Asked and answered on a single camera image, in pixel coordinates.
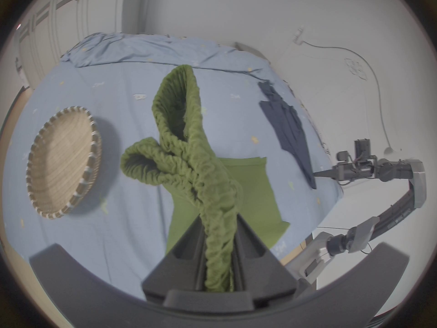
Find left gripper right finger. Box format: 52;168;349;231
233;213;297;303

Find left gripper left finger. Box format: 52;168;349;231
142;214;207;302

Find green shorts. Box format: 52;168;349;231
120;64;291;293

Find dark blue garment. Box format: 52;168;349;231
257;80;317;189

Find bed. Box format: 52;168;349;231
0;31;344;298

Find round woven basket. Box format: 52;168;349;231
26;106;102;220

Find pale blue quilt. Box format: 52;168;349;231
61;32;272;82

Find white wardrobe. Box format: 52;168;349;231
13;0;148;91

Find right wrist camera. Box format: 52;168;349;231
354;138;377;165

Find grey cable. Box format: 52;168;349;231
293;28;394;156

